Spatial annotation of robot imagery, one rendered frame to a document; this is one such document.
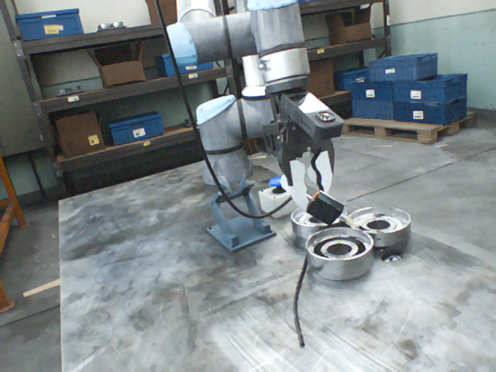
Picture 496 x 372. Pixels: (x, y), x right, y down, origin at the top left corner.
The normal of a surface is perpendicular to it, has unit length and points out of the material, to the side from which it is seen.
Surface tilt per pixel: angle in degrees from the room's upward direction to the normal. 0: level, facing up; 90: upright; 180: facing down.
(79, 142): 92
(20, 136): 90
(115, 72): 82
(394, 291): 0
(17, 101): 90
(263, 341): 0
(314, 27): 90
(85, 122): 99
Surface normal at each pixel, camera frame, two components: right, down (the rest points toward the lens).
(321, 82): 0.43, 0.25
